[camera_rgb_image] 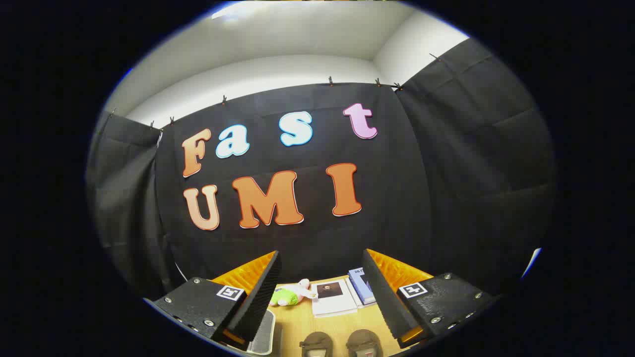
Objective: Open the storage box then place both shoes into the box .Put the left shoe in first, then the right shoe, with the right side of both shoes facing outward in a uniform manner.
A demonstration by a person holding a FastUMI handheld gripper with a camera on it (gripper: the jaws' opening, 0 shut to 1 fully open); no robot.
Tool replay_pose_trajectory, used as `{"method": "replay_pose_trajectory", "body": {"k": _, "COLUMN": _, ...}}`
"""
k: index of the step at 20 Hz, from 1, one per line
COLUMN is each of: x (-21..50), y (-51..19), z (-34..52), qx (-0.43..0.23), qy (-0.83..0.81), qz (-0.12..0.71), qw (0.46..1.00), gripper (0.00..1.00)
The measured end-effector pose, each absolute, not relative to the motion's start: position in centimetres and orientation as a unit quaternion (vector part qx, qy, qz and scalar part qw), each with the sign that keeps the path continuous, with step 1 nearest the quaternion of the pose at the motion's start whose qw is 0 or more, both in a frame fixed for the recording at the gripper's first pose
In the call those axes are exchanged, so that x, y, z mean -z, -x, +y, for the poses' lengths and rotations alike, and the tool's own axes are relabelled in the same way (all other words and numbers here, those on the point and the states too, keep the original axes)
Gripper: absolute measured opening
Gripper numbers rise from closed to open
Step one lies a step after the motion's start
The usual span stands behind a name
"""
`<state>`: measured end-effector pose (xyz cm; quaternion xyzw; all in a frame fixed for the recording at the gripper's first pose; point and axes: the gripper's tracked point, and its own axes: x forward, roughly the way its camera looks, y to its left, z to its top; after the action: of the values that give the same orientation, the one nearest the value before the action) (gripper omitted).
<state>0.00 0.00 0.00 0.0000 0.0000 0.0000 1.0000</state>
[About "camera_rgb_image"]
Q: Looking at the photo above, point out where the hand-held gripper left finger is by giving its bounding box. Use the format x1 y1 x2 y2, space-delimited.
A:
143 250 282 352

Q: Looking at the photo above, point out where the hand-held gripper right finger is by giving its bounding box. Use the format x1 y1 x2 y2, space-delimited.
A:
362 248 498 351

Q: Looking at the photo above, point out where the grey fabric storage box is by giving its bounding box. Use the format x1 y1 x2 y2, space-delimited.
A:
247 310 283 357

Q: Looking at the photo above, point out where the blue book with figure cover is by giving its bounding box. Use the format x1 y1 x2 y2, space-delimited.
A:
347 268 378 305

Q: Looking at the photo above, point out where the white and green plush toy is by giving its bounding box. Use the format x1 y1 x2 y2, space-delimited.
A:
269 279 318 306

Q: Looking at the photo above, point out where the dark blue book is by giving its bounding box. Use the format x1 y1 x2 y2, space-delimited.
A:
345 275 378 309

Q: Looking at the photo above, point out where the white book with portrait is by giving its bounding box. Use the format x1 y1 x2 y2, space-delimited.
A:
310 279 359 318

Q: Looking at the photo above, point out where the black backdrop cloth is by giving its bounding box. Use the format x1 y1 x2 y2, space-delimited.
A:
85 37 556 303

